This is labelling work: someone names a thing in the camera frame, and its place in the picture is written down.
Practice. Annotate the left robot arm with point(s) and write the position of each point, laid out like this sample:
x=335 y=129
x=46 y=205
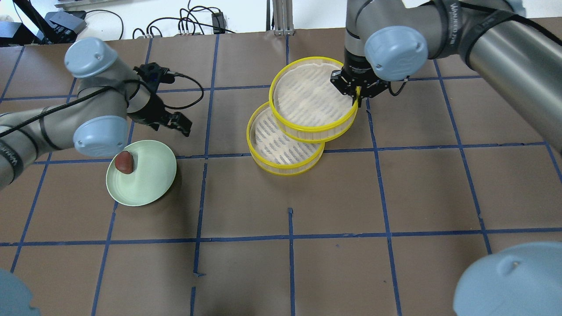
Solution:
x=95 y=124

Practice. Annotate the yellow steamer layer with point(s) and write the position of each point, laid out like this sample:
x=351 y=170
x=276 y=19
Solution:
x=274 y=151
x=306 y=106

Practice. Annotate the black power brick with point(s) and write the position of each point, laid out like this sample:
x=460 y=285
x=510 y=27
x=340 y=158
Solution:
x=219 y=23

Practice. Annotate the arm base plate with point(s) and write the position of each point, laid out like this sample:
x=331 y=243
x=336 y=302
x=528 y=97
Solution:
x=15 y=297
x=523 y=280

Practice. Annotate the light green plate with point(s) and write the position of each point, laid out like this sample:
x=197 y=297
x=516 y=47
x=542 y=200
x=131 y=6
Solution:
x=154 y=171

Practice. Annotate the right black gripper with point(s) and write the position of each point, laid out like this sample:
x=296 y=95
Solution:
x=356 y=70

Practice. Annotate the aluminium frame post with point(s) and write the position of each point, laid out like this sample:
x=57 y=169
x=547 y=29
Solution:
x=282 y=18

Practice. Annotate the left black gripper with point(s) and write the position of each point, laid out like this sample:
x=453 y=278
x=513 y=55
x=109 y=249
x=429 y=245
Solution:
x=148 y=111

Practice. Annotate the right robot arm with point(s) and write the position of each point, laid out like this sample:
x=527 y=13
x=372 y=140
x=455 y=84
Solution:
x=388 y=42

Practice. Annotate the yellow top steamer layer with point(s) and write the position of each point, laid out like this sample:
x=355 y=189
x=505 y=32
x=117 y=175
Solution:
x=306 y=106

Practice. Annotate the yellow bottom steamer layer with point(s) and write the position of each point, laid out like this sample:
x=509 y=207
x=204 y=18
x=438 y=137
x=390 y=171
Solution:
x=274 y=151

